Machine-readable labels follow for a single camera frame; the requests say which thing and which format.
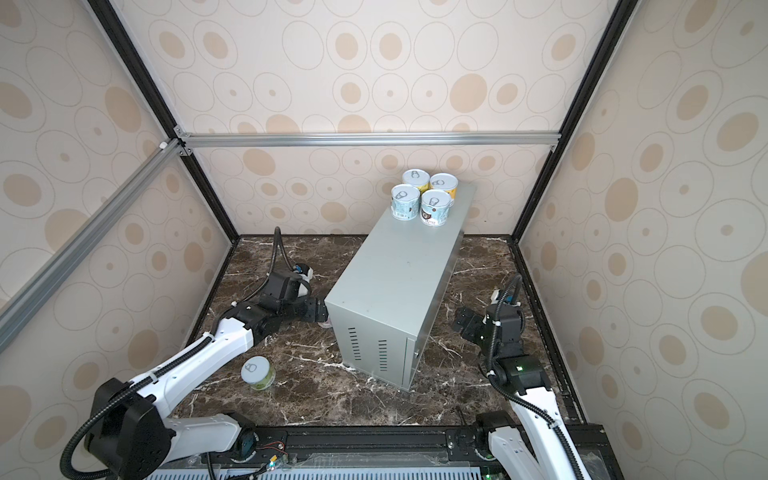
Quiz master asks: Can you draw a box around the teal label can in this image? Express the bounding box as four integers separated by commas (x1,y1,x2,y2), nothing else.
420,189,452,227

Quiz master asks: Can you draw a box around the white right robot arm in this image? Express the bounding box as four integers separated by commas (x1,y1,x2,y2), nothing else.
453,302,590,479

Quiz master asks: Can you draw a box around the black corner frame post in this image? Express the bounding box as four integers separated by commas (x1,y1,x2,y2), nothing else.
509,0,639,246
86,0,240,244

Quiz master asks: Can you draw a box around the light blue label can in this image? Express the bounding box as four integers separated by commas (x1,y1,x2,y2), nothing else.
390,184,421,221

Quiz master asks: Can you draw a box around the grey metal cabinet box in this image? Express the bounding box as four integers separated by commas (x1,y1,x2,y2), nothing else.
325,182,476,390

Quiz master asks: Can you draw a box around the black corner frame post right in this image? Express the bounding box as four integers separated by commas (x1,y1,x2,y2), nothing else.
509,0,639,246

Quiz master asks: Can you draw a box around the green label can left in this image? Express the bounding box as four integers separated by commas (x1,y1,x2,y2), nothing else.
241,356,276,391

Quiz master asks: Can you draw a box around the silver aluminium crossbar back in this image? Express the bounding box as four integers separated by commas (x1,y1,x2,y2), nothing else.
181,131,561,148

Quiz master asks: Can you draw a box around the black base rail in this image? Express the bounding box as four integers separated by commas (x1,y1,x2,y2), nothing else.
155,423,607,480

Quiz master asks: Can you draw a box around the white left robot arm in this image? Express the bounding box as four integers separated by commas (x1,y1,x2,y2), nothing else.
60,263,328,479

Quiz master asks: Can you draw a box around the yellow orange label can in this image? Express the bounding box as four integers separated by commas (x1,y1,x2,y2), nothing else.
429,173,459,200

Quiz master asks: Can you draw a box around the black corner frame post left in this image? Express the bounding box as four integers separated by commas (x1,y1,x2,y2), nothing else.
86,0,240,244

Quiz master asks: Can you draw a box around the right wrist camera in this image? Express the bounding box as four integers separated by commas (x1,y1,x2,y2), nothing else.
490,289,520,306

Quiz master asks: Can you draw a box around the silver aluminium rail left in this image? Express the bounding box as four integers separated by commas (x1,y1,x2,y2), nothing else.
1,139,182,350

